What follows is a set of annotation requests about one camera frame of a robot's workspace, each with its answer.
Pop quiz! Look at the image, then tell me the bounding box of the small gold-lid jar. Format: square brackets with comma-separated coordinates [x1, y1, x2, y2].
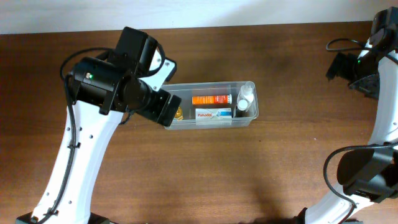
[174, 107, 183, 121]

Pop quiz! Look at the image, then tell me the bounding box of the white Panadol medicine box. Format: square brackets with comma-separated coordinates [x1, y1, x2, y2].
[195, 108, 233, 125]

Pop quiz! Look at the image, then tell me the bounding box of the orange tablet tube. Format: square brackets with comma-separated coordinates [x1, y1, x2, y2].
[192, 94, 232, 105]

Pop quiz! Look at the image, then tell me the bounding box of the black bottle white cap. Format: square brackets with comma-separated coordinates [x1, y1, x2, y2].
[233, 100, 248, 118]

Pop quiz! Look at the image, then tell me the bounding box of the white spray bottle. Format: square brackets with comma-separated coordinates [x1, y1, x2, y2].
[237, 82, 255, 110]

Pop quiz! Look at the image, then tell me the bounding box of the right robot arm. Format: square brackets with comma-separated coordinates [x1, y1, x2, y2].
[291, 6, 397, 223]

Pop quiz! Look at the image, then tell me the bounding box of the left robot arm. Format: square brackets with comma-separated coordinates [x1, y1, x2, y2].
[16, 27, 181, 223]

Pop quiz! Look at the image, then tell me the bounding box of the clear plastic container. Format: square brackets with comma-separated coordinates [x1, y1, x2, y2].
[162, 81, 259, 130]

